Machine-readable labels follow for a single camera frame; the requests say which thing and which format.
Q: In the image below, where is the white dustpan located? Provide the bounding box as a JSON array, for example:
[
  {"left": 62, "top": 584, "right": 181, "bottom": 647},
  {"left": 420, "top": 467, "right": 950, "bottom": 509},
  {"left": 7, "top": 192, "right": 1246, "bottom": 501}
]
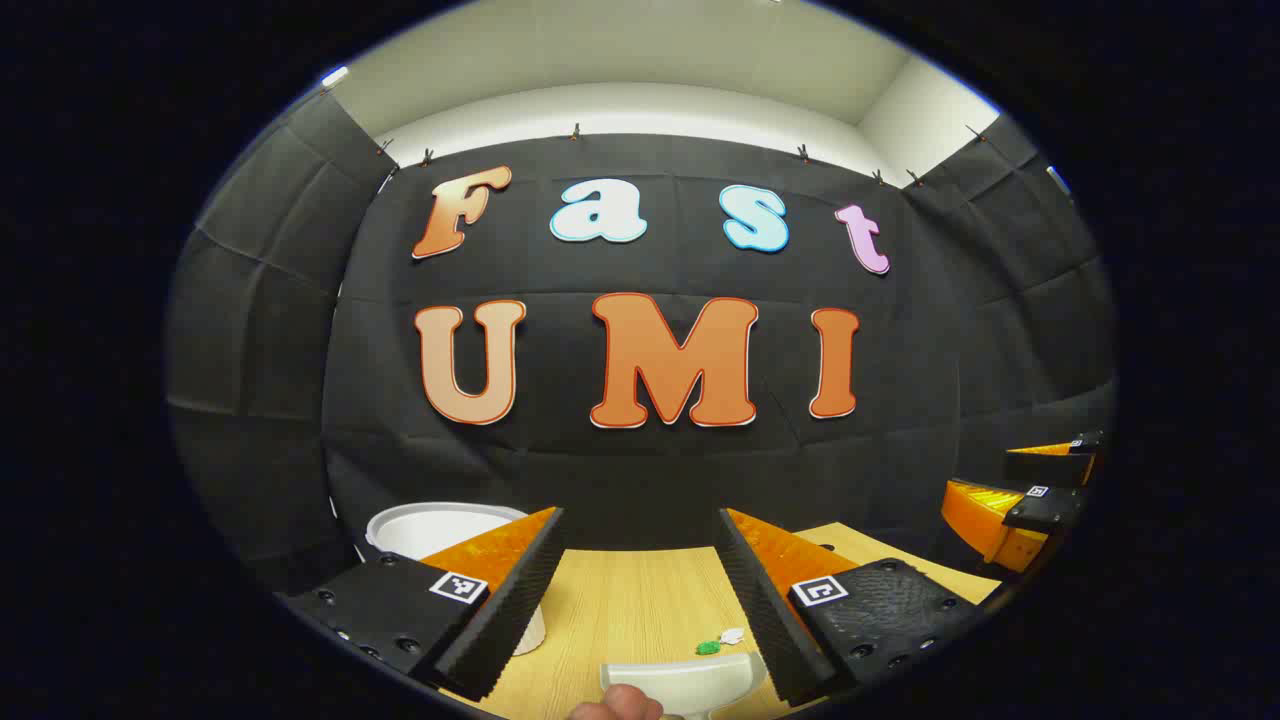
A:
[{"left": 600, "top": 650, "right": 769, "bottom": 720}]

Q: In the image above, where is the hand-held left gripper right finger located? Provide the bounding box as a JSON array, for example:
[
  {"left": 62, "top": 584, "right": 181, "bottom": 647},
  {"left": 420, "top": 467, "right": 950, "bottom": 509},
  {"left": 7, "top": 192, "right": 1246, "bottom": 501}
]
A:
[{"left": 715, "top": 507, "right": 986, "bottom": 709}]

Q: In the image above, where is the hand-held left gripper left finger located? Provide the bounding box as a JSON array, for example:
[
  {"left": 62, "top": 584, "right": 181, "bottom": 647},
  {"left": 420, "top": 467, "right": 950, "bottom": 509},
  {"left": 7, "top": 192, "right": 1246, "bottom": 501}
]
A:
[{"left": 280, "top": 505, "right": 568, "bottom": 703}]

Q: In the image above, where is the wooden desktop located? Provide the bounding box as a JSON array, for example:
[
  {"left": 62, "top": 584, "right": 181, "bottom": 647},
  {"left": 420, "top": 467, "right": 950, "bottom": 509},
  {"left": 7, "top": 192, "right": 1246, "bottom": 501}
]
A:
[{"left": 440, "top": 522, "right": 1001, "bottom": 720}]

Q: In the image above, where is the white ribbed garbage bin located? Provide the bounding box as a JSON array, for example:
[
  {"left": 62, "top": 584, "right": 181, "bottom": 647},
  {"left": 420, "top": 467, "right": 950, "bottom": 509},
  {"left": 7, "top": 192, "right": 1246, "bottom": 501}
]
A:
[{"left": 365, "top": 502, "right": 547, "bottom": 657}]

